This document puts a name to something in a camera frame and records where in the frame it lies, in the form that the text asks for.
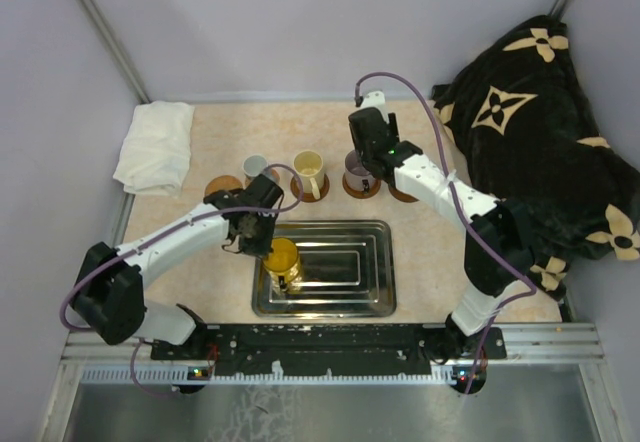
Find cream mug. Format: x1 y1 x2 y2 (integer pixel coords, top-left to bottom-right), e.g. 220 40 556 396
293 150 326 199

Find steel tray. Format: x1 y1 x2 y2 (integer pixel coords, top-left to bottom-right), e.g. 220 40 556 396
252 220 396 320

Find purple cable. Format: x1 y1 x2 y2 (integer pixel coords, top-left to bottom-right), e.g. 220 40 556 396
59 163 304 401
353 71 539 396

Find black floral blanket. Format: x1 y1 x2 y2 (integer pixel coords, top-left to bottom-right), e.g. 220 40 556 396
431 15 639 299

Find yellow cup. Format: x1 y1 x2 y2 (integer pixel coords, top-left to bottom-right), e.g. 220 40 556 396
262 237 303 294

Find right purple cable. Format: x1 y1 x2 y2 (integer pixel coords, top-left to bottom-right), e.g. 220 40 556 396
353 71 539 396

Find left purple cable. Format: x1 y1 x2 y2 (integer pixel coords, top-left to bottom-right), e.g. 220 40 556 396
59 163 304 401

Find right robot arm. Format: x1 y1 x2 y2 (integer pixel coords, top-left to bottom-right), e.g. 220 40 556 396
348 91 534 360

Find small clear grey cup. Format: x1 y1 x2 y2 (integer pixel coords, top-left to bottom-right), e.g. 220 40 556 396
242 154 280 184

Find white folded cloth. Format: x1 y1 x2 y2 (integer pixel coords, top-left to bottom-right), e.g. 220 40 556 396
113 101 195 197

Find aluminium rail frame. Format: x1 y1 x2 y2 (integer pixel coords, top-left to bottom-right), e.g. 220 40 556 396
41 323 630 441

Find wooden coaster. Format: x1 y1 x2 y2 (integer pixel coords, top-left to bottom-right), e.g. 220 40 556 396
290 175 330 203
388 185 418 203
342 175 381 199

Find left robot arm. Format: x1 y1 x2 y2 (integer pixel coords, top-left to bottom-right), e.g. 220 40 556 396
70 175 284 359

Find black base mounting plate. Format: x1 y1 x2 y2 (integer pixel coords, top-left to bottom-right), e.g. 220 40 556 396
151 323 506 376

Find purple glass mug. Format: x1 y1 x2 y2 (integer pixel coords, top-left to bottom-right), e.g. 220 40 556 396
344 150 378 196

